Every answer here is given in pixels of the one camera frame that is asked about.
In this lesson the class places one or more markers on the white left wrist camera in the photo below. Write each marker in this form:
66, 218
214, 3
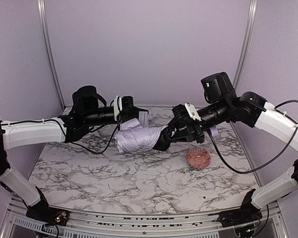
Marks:
117, 107

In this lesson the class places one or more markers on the left aluminium frame post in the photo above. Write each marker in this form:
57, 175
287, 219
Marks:
49, 53

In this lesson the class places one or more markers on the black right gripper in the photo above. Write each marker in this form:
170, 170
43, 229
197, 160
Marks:
188, 126

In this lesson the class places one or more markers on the right aluminium frame post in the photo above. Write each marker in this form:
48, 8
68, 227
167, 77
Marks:
250, 22

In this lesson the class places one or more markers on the lilac folding umbrella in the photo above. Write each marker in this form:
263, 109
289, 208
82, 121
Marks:
136, 134

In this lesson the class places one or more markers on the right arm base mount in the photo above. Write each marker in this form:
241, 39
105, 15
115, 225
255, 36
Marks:
238, 216

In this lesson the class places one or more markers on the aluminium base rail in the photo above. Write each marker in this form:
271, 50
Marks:
84, 224

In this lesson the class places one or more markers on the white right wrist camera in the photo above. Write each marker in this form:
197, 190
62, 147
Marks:
192, 112

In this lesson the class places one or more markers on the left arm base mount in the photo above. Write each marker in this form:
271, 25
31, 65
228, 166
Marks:
50, 215

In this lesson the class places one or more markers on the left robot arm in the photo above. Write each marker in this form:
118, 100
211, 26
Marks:
89, 113

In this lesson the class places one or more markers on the aluminium frame post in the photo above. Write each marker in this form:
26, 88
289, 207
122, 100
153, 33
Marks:
250, 22
49, 53

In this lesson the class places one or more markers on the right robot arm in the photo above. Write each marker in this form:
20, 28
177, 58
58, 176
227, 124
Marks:
254, 111

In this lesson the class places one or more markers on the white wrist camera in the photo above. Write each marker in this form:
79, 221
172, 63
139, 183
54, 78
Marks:
117, 107
192, 112

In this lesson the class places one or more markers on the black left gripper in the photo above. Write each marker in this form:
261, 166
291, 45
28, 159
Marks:
128, 113

